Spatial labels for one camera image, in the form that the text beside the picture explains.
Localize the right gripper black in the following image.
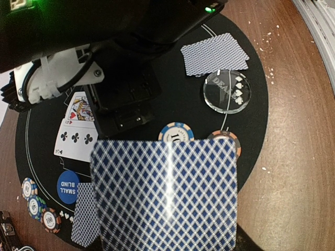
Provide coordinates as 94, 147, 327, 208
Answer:
84, 45, 161, 139

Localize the queen of hearts card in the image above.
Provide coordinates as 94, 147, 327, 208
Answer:
65, 92, 94, 122

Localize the white blue chip stack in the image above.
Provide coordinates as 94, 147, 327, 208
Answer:
158, 122, 194, 142

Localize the six of clubs card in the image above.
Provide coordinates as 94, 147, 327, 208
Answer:
54, 119, 98, 163

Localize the orange chip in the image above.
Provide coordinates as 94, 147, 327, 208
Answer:
207, 130, 242, 159

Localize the blue small blind button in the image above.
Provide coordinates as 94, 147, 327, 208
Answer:
57, 170, 80, 204

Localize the clear dealer button disc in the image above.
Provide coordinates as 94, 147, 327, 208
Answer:
203, 70, 251, 114

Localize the playing card deck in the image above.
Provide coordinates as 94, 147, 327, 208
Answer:
90, 139, 238, 250

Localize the card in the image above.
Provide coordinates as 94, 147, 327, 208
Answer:
181, 33, 250, 76
71, 183, 100, 248

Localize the blue ten chip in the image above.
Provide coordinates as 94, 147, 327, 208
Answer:
21, 177, 38, 200

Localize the green chip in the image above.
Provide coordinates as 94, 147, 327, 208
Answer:
27, 195, 47, 222

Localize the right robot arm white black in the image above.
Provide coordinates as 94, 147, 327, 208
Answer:
1, 1, 225, 139

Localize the round black poker mat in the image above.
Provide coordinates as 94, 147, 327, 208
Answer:
15, 13, 270, 248

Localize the black poker chip case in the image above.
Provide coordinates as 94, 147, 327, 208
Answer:
1, 211, 21, 250

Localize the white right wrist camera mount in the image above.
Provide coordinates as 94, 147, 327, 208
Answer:
25, 44, 105, 105

